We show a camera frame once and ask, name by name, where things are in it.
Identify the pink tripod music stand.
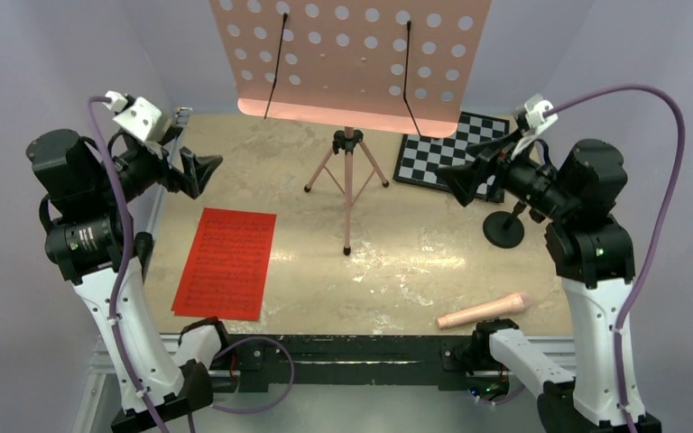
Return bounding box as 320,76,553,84
208,0,494,257

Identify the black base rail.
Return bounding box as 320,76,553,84
176,333,533,396

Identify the black microphone desk stand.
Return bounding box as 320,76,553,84
482,201,550,249

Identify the aluminium table frame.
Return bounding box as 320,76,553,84
71,107,632,433

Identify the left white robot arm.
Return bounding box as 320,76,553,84
26,129,233,432

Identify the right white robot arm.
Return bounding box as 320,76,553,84
437,134,662,432

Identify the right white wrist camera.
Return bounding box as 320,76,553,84
511,94,558,160

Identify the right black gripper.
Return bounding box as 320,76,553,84
435,124,575,218

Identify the black microphone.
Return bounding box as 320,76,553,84
134,231,154,281

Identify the black white checkerboard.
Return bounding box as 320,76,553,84
393,111,511,192

